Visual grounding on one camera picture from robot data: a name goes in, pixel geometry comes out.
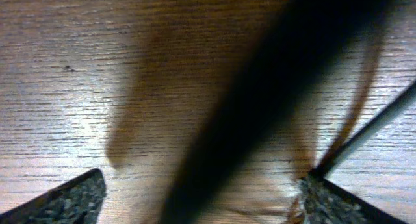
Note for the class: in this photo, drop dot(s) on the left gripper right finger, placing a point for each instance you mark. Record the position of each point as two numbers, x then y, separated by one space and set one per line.
323 202

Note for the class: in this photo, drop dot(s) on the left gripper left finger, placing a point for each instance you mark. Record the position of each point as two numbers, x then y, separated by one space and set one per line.
78 201

